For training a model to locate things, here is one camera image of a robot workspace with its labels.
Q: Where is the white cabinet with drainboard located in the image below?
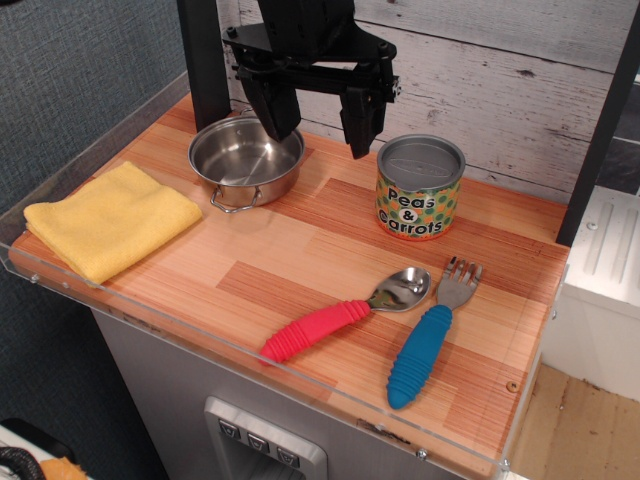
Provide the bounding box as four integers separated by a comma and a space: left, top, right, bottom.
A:
541, 186, 639, 400

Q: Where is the black left frame post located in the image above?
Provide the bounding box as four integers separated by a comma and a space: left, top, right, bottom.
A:
177, 0, 231, 131

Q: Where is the blue handled fork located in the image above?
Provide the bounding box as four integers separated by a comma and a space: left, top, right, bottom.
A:
386, 257, 484, 410

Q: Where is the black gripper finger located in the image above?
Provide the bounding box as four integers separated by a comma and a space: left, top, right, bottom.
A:
237, 67, 301, 141
340, 87, 386, 159

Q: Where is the orange object at corner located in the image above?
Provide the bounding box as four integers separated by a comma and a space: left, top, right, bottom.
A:
39, 457, 89, 480

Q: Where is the clear acrylic table guard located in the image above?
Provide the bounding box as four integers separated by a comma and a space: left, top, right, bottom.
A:
1, 77, 568, 479

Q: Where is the yellow rag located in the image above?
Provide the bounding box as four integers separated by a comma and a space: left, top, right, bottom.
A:
24, 161, 202, 284

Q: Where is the grey toy fridge cabinet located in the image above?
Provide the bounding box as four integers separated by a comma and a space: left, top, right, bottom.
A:
94, 311, 507, 479

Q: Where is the silver dispenser button panel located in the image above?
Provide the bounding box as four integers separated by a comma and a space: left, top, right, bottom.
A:
204, 396, 328, 479

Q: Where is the black frame post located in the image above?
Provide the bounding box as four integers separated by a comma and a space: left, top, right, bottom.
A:
177, 0, 231, 131
556, 7, 639, 247

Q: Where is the black right frame post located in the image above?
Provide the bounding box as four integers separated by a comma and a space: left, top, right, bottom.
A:
556, 7, 639, 247

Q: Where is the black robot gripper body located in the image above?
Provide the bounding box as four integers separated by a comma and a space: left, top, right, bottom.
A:
222, 1, 399, 102

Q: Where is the black braided cable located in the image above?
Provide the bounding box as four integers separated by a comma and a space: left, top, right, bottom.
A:
0, 446, 46, 480

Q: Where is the small steel pot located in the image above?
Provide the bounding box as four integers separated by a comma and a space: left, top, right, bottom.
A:
188, 115, 306, 214

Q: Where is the peas and carrots can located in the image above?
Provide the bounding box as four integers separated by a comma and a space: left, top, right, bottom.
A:
375, 134, 466, 241

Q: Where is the red handled spoon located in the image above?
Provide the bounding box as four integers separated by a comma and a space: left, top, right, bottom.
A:
259, 267, 431, 363

